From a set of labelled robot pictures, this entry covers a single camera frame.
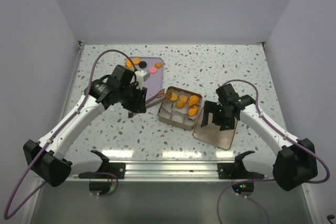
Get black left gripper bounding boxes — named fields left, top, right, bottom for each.
left=119, top=83, right=148, bottom=113

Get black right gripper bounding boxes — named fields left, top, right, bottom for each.
left=201, top=100, right=235, bottom=131

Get orange animal shaped cookie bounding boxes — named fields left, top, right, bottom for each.
left=188, top=105, right=199, bottom=111

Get orange round cookie large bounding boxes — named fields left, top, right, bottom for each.
left=188, top=95, right=200, bottom=106

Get orange ridged cookie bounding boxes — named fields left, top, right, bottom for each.
left=188, top=111, right=198, bottom=117

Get metal tongs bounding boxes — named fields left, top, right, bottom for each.
left=128, top=90, right=173, bottom=119

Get gold cookie tin lid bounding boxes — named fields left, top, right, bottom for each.
left=192, top=109, right=237, bottom=151

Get orange flower cookie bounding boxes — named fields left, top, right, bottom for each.
left=180, top=96, right=188, bottom=103
left=164, top=92, right=172, bottom=100

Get gold cookie tin base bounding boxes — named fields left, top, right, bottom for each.
left=158, top=86, right=203, bottom=131

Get brown round cookie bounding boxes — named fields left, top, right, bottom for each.
left=176, top=100, right=185, bottom=109

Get pink round cookie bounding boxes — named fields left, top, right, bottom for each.
left=149, top=67, right=158, bottom=73

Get orange round biscuit cookie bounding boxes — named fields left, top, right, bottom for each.
left=169, top=93, right=178, bottom=102

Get brown flower cookie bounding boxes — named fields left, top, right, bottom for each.
left=155, top=62, right=162, bottom=69

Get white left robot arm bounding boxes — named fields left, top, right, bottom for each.
left=23, top=65, right=150, bottom=187

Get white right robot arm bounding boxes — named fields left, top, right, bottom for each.
left=201, top=84, right=318, bottom=191

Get black round cookie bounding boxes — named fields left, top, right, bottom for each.
left=139, top=61, right=147, bottom=69

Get orange star cookie top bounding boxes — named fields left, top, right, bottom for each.
left=126, top=60, right=132, bottom=68

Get lilac plastic tray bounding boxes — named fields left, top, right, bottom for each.
left=130, top=56, right=164, bottom=100

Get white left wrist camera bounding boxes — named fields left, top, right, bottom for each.
left=135, top=70, right=150, bottom=83

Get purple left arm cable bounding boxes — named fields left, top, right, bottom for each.
left=3, top=49, right=132, bottom=220

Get aluminium mounting rail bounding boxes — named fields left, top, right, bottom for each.
left=60, top=159, right=308, bottom=182

